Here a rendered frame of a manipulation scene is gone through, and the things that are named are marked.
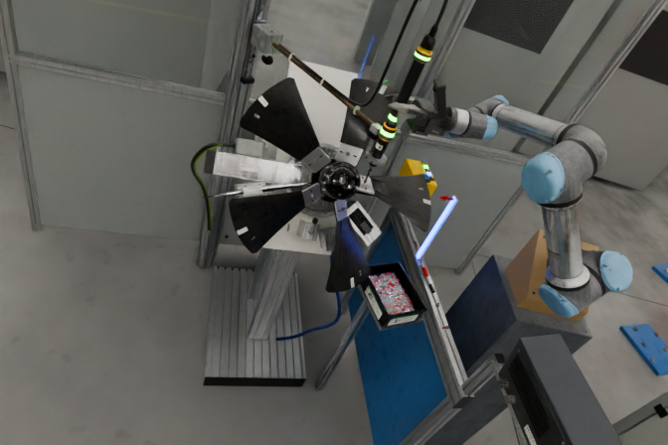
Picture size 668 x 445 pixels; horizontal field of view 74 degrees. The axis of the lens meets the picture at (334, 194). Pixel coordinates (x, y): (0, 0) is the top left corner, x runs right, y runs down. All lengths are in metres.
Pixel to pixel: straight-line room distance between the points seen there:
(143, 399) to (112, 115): 1.23
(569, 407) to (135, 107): 1.88
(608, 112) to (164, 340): 4.51
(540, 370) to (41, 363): 1.92
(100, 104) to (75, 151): 0.30
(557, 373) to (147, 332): 1.77
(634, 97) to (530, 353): 4.29
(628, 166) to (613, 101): 0.88
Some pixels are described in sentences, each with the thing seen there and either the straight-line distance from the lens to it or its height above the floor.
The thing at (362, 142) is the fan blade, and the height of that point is 1.30.
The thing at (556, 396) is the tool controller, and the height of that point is 1.23.
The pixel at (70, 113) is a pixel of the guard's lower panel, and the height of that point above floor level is 0.77.
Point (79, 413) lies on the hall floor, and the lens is 2.21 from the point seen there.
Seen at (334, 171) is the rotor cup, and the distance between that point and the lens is 1.36.
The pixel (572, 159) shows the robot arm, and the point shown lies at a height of 1.59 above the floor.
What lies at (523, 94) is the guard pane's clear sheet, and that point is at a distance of 2.41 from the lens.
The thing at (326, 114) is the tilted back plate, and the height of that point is 1.23.
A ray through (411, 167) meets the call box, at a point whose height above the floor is 1.07.
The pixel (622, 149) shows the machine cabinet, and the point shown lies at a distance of 5.61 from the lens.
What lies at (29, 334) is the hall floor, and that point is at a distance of 2.41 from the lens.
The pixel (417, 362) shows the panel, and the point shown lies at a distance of 1.80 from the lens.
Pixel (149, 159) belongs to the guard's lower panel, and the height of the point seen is 0.59.
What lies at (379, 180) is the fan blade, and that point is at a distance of 1.50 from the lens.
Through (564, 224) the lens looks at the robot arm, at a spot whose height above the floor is 1.43.
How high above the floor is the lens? 2.01
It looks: 37 degrees down
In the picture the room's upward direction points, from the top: 22 degrees clockwise
